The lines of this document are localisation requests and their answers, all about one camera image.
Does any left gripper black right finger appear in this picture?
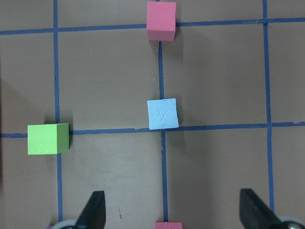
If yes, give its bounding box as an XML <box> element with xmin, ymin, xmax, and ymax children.
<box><xmin>239</xmin><ymin>188</ymin><xmax>281</xmax><ymax>229</ymax></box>

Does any pink foam block near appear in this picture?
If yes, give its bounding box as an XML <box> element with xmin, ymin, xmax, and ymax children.
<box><xmin>154</xmin><ymin>222</ymin><xmax>183</xmax><ymax>229</ymax></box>

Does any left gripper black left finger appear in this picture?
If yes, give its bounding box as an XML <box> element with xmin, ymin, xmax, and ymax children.
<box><xmin>75</xmin><ymin>191</ymin><xmax>105</xmax><ymax>229</ymax></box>

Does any pink foam block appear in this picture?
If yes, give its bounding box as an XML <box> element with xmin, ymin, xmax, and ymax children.
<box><xmin>154</xmin><ymin>222</ymin><xmax>183</xmax><ymax>229</ymax></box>
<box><xmin>146</xmin><ymin>1</ymin><xmax>177</xmax><ymax>42</ymax></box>

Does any green foam block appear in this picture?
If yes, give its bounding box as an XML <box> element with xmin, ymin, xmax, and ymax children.
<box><xmin>27</xmin><ymin>124</ymin><xmax>70</xmax><ymax>155</ymax></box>

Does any light blue foam block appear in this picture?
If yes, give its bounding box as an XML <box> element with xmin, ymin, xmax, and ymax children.
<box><xmin>147</xmin><ymin>98</ymin><xmax>179</xmax><ymax>130</ymax></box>

